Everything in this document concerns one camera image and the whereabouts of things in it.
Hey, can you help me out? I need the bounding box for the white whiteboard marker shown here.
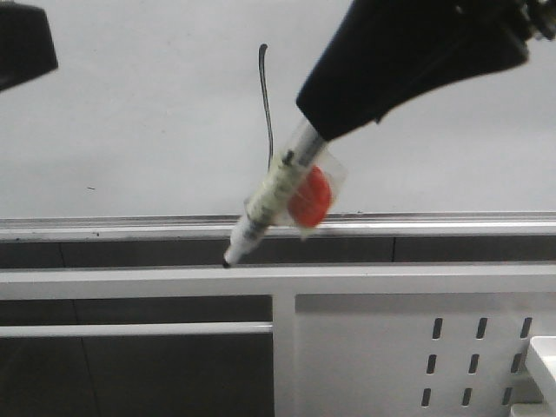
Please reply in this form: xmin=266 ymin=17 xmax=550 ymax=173
xmin=222 ymin=120 xmax=327 ymax=268

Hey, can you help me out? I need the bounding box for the white plastic bin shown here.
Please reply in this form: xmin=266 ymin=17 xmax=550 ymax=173
xmin=509 ymin=336 xmax=555 ymax=416

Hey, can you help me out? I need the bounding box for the white metal rack frame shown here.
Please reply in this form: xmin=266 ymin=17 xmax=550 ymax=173
xmin=1 ymin=263 xmax=555 ymax=416

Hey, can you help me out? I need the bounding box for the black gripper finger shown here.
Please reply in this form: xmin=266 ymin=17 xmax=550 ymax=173
xmin=295 ymin=0 xmax=532 ymax=142
xmin=1 ymin=2 xmax=58 ymax=92

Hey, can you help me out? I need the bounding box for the aluminium whiteboard tray rail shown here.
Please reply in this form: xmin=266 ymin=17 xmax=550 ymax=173
xmin=1 ymin=212 xmax=555 ymax=243

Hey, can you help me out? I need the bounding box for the white whiteboard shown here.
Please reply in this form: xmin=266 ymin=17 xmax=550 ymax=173
xmin=1 ymin=1 xmax=555 ymax=219

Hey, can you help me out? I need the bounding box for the red round magnet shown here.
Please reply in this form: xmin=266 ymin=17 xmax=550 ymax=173
xmin=288 ymin=166 xmax=332 ymax=228

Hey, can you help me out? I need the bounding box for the white perforated metal panel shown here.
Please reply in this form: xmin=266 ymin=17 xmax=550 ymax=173
xmin=295 ymin=293 xmax=555 ymax=416

